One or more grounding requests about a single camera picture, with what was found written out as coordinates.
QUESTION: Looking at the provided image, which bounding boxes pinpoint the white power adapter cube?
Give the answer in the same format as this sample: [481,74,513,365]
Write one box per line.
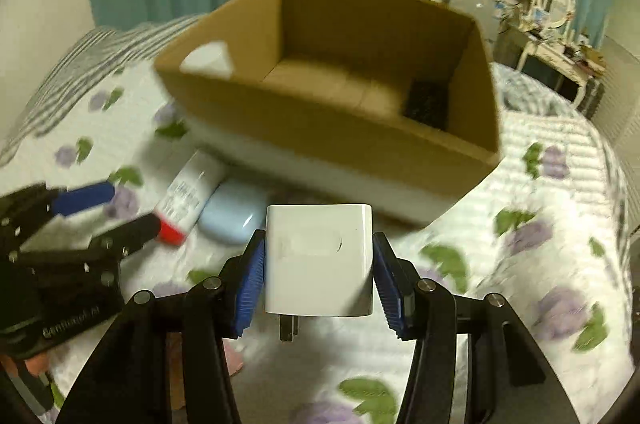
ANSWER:
[265,204,373,342]

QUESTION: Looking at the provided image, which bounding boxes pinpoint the person's hand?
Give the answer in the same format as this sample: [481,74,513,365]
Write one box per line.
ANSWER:
[0,352,50,376]

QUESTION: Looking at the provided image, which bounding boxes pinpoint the white bottle red cap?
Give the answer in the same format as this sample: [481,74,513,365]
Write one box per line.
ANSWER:
[154,151,226,246]

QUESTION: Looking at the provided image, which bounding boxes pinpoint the light blue earbud case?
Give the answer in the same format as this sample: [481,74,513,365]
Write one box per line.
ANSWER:
[198,179,270,245]

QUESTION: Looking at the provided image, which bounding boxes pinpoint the grey checkered bedsheet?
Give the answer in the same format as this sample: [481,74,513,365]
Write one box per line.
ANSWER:
[1,14,202,166]

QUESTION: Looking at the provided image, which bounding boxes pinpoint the cardboard box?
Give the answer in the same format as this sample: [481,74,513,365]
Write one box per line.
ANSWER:
[154,0,501,225]

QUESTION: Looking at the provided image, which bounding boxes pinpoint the white dressing table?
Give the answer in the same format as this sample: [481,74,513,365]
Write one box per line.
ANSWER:
[515,32,597,107]

